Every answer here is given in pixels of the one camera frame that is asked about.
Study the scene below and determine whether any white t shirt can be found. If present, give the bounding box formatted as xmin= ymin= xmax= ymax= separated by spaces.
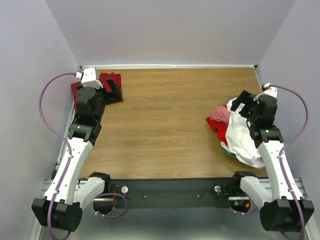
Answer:
xmin=220 ymin=98 xmax=265 ymax=169

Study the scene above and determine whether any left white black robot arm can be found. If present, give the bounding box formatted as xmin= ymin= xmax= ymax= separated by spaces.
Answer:
xmin=31 ymin=75 xmax=123 ymax=232

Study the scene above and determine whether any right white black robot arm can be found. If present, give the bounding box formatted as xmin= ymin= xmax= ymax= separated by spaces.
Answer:
xmin=230 ymin=88 xmax=315 ymax=235

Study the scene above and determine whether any folded dark red t shirt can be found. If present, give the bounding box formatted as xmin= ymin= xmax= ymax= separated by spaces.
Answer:
xmin=70 ymin=72 xmax=124 ymax=111

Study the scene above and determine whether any pink t shirt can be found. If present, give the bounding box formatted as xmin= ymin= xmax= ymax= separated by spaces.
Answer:
xmin=210 ymin=105 xmax=230 ymax=125

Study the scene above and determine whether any teal laundry basket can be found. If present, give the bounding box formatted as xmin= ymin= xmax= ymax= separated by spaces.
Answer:
xmin=221 ymin=96 xmax=246 ymax=159

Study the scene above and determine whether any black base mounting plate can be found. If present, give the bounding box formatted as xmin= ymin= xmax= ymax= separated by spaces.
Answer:
xmin=109 ymin=177 xmax=248 ymax=210

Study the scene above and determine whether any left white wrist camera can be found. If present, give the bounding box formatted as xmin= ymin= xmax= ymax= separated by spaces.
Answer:
xmin=80 ymin=67 xmax=103 ymax=89

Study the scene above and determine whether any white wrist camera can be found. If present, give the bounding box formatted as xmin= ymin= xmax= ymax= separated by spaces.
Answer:
xmin=80 ymin=67 xmax=103 ymax=89
xmin=261 ymin=83 xmax=278 ymax=98

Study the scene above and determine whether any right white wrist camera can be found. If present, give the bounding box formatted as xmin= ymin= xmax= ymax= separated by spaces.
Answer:
xmin=261 ymin=83 xmax=278 ymax=98

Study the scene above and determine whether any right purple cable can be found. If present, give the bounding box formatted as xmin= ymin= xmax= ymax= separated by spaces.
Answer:
xmin=262 ymin=84 xmax=310 ymax=240

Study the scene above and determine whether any purple cable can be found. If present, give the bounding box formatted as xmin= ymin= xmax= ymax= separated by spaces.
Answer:
xmin=38 ymin=71 xmax=83 ymax=240
xmin=262 ymin=84 xmax=310 ymax=240

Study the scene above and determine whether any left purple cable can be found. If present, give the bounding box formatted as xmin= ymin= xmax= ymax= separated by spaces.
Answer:
xmin=38 ymin=71 xmax=83 ymax=240

